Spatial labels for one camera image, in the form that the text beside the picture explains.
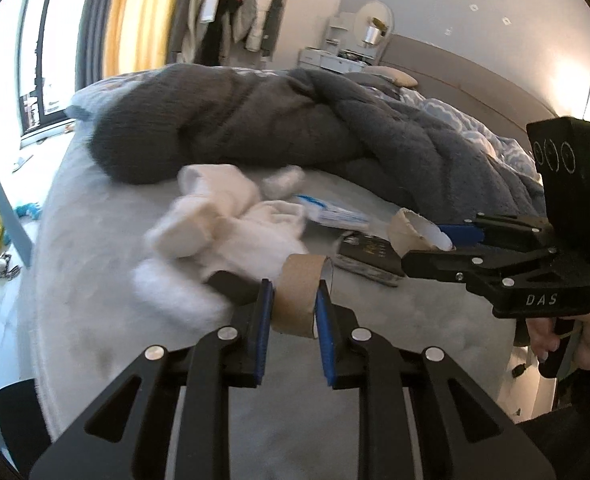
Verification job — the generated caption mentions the white sock pile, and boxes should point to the white sock pile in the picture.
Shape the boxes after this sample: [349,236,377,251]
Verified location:
[131,164,307,330]

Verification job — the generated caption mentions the beige pillow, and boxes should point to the beige pillow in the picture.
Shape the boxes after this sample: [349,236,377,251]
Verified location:
[362,65,419,88]

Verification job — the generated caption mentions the person's right hand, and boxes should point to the person's right hand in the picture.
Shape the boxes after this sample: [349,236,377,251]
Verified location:
[524,294,590,378]

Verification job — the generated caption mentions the dark grey fluffy blanket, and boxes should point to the dark grey fluffy blanket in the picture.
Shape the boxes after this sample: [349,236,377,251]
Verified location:
[89,64,546,223]

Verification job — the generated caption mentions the grey bed sheet mattress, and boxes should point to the grey bed sheet mattress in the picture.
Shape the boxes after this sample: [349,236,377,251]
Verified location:
[30,125,516,479]

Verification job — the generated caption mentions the grey upholstered headboard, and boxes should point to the grey upholstered headboard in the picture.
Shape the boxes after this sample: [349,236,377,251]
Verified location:
[379,35,557,151]

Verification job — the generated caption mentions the hanging clothes rack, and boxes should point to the hanging clothes rack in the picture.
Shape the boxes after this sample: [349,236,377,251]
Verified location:
[164,0,287,66]

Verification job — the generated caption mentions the keys with white ball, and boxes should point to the keys with white ball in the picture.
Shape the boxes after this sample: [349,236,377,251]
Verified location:
[0,252,20,280]

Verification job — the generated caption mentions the blue white plastic wrapper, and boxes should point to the blue white plastic wrapper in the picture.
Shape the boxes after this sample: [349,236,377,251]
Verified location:
[295,194,370,231]

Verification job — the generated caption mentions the blue patterned bed sheet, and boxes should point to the blue patterned bed sheet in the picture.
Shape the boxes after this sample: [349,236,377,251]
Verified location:
[357,73,542,183]

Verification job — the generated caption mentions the light blue side table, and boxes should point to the light blue side table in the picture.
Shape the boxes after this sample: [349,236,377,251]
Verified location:
[0,180,33,268]

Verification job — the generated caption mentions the grey curtain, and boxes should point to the grey curtain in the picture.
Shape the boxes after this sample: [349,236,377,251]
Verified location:
[74,0,112,91]

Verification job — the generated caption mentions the brown cardboard tube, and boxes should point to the brown cardboard tube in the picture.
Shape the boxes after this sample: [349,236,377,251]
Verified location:
[271,254,334,339]

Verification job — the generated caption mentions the black framed window door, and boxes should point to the black framed window door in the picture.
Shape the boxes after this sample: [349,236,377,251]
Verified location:
[16,0,81,140]

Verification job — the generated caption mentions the black small box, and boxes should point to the black small box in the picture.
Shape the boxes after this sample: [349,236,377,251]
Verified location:
[332,231,406,287]

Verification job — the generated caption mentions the teal plush toy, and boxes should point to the teal plush toy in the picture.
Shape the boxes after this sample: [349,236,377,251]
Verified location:
[15,203,42,221]

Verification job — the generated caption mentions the yellow curtain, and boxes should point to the yellow curtain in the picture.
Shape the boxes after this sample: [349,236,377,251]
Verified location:
[102,0,177,78]

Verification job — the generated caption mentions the white vanity desk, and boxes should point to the white vanity desk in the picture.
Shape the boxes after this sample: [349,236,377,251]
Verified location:
[297,12,374,74]

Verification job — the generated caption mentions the crushed cardboard tube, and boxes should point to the crushed cardboard tube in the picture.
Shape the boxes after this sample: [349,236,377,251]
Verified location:
[387,208,455,258]

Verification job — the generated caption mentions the round vanity mirror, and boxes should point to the round vanity mirror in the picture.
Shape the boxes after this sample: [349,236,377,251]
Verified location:
[353,0,395,58]

